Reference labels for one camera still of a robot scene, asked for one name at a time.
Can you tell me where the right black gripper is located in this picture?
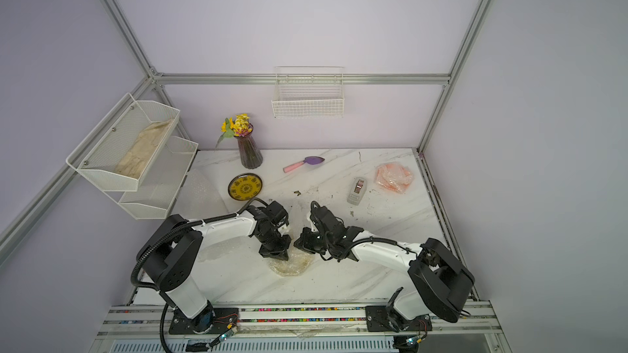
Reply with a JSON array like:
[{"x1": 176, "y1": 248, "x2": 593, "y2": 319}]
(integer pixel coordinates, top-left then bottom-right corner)
[{"x1": 289, "y1": 228, "x2": 335, "y2": 253}]

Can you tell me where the clear bubble wrap sheet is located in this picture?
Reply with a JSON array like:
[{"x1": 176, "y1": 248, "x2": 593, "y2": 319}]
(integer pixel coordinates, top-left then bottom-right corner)
[
  {"x1": 267, "y1": 242, "x2": 317, "y2": 278},
  {"x1": 375, "y1": 160, "x2": 415, "y2": 195}
]

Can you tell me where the cream yellow plate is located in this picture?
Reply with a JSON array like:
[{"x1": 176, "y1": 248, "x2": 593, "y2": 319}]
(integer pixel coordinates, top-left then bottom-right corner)
[{"x1": 271, "y1": 249, "x2": 315, "y2": 276}]

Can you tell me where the orange plate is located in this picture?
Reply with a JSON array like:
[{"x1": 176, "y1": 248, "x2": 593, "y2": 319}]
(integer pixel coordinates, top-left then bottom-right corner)
[{"x1": 376, "y1": 162, "x2": 413, "y2": 193}]

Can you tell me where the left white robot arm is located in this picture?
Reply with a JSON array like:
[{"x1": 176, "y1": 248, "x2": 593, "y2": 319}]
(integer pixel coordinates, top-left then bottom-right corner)
[{"x1": 130, "y1": 199, "x2": 291, "y2": 321}]

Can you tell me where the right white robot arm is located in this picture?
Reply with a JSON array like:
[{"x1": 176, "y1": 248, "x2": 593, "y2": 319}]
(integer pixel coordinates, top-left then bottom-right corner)
[{"x1": 294, "y1": 201, "x2": 475, "y2": 332}]

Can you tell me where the dark yellow patterned plate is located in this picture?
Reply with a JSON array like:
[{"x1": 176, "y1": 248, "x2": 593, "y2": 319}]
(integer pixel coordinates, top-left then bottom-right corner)
[{"x1": 227, "y1": 173, "x2": 263, "y2": 201}]

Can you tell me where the grey tape dispenser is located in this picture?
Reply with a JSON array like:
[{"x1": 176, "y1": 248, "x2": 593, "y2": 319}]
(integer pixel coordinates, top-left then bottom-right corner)
[{"x1": 347, "y1": 177, "x2": 367, "y2": 206}]

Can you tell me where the dark glass vase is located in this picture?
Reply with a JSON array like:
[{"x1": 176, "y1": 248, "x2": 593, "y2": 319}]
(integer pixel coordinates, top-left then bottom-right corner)
[{"x1": 236, "y1": 134, "x2": 263, "y2": 170}]

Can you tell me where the pink purple scoop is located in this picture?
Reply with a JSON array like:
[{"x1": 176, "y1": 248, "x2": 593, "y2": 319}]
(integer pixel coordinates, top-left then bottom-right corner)
[{"x1": 283, "y1": 156, "x2": 325, "y2": 173}]

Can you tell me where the yellow flower bouquet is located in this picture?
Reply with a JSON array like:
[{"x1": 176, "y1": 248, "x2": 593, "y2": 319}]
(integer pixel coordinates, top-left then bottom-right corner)
[{"x1": 216, "y1": 114, "x2": 253, "y2": 146}]

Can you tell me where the white mesh lower shelf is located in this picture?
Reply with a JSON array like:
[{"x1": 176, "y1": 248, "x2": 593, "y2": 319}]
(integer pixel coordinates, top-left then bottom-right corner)
[{"x1": 118, "y1": 136, "x2": 198, "y2": 220}]

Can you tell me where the white mesh shelf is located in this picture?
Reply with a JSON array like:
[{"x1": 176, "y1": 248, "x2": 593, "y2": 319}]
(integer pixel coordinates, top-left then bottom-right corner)
[
  {"x1": 65, "y1": 93, "x2": 180, "y2": 192},
  {"x1": 118, "y1": 136, "x2": 198, "y2": 220}
]

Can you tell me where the beige folded cloth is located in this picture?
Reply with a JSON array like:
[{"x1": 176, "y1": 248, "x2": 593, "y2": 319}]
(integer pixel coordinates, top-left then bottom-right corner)
[{"x1": 114, "y1": 119, "x2": 173, "y2": 179}]

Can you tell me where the white mesh upper shelf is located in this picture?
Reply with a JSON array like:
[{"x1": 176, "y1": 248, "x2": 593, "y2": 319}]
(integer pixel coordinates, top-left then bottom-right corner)
[{"x1": 65, "y1": 93, "x2": 180, "y2": 192}]

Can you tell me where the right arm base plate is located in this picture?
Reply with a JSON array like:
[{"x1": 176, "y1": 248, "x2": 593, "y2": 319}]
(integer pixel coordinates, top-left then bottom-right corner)
[{"x1": 365, "y1": 306, "x2": 433, "y2": 333}]

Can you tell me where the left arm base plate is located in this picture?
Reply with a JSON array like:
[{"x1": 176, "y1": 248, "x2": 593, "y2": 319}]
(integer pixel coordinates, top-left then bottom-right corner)
[{"x1": 168, "y1": 307, "x2": 240, "y2": 335}]

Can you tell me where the white wire wall basket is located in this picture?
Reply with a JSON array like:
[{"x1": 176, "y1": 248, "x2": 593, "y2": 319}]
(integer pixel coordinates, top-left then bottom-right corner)
[{"x1": 271, "y1": 66, "x2": 345, "y2": 119}]

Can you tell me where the left black corrugated cable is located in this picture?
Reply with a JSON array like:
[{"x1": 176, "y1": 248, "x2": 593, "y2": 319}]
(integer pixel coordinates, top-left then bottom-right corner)
[{"x1": 130, "y1": 198, "x2": 268, "y2": 353}]

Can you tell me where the aluminium mounting rail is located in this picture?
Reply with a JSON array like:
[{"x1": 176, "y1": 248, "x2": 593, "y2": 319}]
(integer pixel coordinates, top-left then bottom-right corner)
[{"x1": 96, "y1": 301, "x2": 504, "y2": 340}]

